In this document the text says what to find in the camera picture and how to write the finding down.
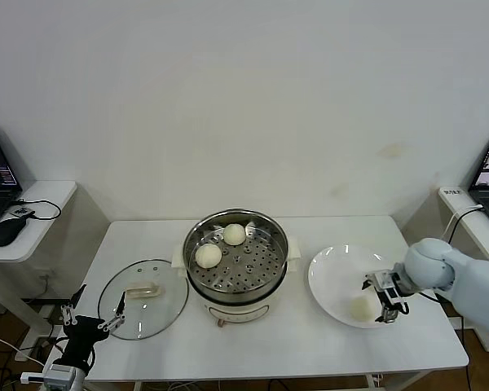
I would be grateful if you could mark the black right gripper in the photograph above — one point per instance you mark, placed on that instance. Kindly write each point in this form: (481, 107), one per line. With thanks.
(393, 299)

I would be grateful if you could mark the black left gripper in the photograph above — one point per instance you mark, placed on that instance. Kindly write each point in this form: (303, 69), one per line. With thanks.
(83, 332)

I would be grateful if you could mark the white steamed baozi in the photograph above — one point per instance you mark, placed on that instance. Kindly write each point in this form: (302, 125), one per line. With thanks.
(208, 256)
(234, 234)
(362, 308)

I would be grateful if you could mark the round glass pot lid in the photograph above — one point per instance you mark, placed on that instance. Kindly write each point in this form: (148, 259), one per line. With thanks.
(155, 313)

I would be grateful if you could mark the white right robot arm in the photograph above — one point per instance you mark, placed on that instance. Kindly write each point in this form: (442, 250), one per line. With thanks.
(464, 281)

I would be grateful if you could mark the steel perforated steamer basket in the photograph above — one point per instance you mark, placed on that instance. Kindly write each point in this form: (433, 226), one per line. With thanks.
(252, 269)

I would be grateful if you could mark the round white plate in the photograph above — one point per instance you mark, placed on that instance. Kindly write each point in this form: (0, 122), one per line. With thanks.
(330, 277)

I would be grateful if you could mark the black computer mouse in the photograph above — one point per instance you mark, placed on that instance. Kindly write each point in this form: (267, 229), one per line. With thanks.
(7, 232)

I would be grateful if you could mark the white side desk with mouse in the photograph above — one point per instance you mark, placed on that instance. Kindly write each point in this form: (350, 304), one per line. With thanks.
(51, 195)

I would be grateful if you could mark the small black QR dongle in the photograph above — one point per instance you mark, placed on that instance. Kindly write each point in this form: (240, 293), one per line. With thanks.
(22, 211)

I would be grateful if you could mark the small printed desk label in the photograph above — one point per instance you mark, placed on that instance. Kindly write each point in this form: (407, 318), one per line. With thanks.
(452, 191)

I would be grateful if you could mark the cream electric cooking pot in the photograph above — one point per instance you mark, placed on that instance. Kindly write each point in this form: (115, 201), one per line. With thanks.
(236, 311)

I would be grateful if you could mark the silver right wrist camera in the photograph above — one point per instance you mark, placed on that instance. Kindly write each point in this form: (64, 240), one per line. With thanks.
(381, 280)

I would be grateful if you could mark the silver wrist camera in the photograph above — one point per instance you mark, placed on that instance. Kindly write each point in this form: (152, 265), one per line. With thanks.
(381, 280)
(59, 374)

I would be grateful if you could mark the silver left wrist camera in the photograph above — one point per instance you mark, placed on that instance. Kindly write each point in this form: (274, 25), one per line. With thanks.
(59, 374)

